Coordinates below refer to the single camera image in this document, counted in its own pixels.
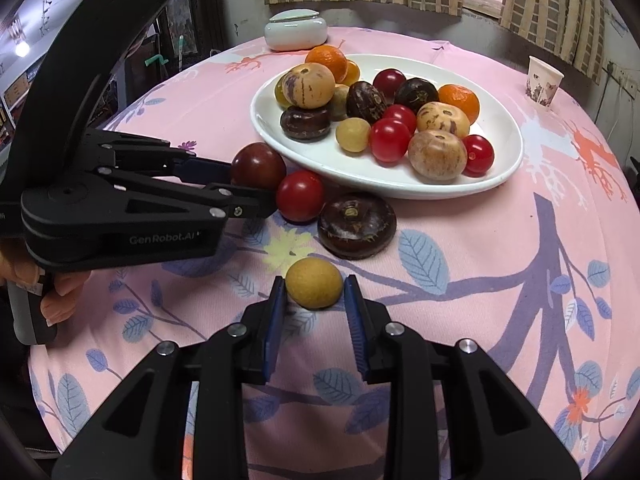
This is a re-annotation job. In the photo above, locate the yellow green citrus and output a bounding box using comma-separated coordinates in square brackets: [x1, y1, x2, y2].
[274, 72, 293, 109]

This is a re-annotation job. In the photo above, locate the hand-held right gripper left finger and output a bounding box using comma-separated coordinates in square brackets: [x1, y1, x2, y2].
[50, 275, 289, 480]

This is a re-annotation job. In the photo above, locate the small yellow longan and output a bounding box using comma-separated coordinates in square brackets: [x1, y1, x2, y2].
[335, 116, 372, 153]
[285, 257, 344, 309]

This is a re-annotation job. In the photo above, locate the pink printed tablecloth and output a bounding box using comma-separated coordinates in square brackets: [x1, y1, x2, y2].
[27, 25, 631, 480]

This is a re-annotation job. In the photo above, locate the dark framed picture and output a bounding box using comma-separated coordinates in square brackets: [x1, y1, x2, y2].
[150, 0, 223, 58]

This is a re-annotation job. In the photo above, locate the red cherry tomato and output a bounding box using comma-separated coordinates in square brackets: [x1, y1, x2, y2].
[276, 170, 326, 223]
[382, 104, 418, 133]
[462, 134, 496, 177]
[369, 118, 412, 164]

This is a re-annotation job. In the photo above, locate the white oval plate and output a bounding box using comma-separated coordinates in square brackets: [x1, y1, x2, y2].
[250, 53, 524, 200]

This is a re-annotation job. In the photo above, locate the hanging wall cable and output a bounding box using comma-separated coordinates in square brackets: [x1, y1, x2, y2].
[597, 77, 632, 136]

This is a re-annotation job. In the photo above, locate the dark red tomato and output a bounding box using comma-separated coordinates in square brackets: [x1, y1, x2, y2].
[231, 142, 287, 192]
[372, 68, 407, 98]

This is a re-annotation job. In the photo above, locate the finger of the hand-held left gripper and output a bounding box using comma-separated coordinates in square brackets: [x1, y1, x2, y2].
[95, 166, 279, 222]
[80, 129, 236, 186]

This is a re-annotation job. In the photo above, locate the floral paper cup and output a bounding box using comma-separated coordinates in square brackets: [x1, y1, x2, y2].
[524, 56, 565, 107]

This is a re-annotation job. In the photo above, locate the narrow checked beige curtain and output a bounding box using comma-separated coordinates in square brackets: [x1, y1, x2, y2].
[500, 0, 608, 83]

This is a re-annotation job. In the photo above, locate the orange mandarin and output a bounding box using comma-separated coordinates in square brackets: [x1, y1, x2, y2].
[305, 45, 348, 83]
[438, 84, 481, 126]

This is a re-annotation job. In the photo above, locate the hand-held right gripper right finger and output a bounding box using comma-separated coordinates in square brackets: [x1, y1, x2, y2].
[342, 274, 583, 480]

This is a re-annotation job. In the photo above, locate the olive beige pepino melon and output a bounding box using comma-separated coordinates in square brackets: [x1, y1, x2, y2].
[327, 84, 352, 122]

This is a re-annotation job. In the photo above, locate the person's left hand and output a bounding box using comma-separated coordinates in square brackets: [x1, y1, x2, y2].
[0, 239, 87, 324]

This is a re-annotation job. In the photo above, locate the dark water chestnut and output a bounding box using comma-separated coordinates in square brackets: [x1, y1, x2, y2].
[280, 105, 332, 142]
[346, 81, 388, 123]
[394, 77, 440, 113]
[317, 192, 397, 261]

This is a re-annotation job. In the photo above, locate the white lidded ceramic jar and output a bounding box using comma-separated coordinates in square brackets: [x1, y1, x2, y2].
[264, 8, 328, 52]

